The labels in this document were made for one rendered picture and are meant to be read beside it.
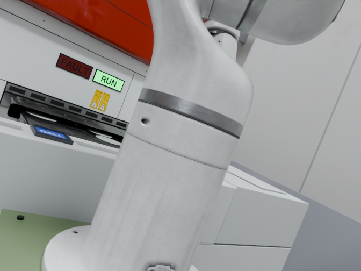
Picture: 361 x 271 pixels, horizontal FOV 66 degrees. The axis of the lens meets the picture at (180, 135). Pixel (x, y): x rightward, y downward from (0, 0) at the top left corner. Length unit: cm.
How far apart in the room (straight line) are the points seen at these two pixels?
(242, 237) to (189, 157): 53
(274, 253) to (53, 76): 90
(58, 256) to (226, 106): 22
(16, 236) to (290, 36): 37
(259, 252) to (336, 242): 111
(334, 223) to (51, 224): 172
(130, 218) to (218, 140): 11
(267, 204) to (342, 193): 121
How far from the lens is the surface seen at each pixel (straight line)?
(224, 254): 75
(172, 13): 28
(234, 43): 62
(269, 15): 32
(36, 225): 40
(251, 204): 74
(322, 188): 204
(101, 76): 109
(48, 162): 45
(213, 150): 27
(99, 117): 111
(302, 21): 33
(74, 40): 107
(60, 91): 107
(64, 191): 47
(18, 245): 35
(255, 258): 87
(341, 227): 193
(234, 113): 27
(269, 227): 84
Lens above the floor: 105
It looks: 3 degrees down
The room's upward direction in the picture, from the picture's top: 21 degrees clockwise
